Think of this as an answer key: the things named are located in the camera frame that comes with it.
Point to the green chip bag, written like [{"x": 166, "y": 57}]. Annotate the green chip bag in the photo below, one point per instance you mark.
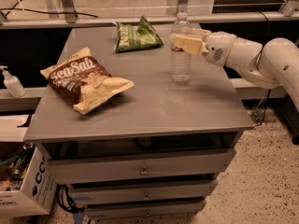
[{"x": 142, "y": 37}]

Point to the white cardboard box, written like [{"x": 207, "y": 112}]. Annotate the white cardboard box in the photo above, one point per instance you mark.
[{"x": 26, "y": 188}]

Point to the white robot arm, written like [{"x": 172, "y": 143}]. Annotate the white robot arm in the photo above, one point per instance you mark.
[{"x": 267, "y": 66}]

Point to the sea salt chip bag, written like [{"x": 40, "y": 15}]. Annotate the sea salt chip bag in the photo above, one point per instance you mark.
[{"x": 84, "y": 82}]

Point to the clear plastic water bottle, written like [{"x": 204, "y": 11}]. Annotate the clear plastic water bottle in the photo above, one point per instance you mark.
[{"x": 180, "y": 59}]

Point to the metal frame rail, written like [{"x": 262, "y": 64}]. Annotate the metal frame rail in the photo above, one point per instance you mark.
[{"x": 100, "y": 22}]

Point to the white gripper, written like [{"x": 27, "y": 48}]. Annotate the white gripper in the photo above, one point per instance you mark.
[{"x": 218, "y": 48}]

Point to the white pump bottle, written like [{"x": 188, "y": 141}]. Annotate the white pump bottle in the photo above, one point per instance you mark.
[{"x": 12, "y": 83}]

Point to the grey drawer cabinet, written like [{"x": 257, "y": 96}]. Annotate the grey drawer cabinet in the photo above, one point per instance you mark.
[{"x": 155, "y": 149}]

